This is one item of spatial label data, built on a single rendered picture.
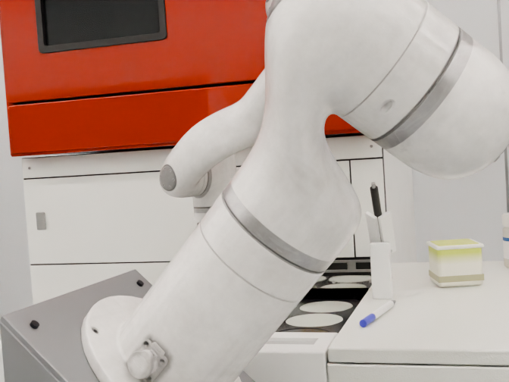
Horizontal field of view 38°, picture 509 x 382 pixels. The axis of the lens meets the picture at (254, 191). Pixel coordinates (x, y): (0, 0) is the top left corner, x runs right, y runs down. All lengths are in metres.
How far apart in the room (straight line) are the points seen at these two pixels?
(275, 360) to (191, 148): 0.47
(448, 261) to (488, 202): 1.76
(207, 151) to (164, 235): 0.41
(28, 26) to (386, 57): 1.21
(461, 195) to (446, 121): 2.35
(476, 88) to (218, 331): 0.30
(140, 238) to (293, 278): 1.01
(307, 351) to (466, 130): 0.39
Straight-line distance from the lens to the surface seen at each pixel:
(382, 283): 1.15
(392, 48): 0.60
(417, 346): 0.89
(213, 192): 1.34
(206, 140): 1.25
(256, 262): 0.64
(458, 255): 1.22
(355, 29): 0.59
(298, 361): 0.90
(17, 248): 3.62
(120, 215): 1.65
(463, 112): 0.61
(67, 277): 1.74
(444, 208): 2.97
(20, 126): 1.71
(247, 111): 1.25
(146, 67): 1.57
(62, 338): 0.71
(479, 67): 0.63
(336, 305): 1.43
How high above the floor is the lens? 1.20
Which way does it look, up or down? 3 degrees down
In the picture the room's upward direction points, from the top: 4 degrees counter-clockwise
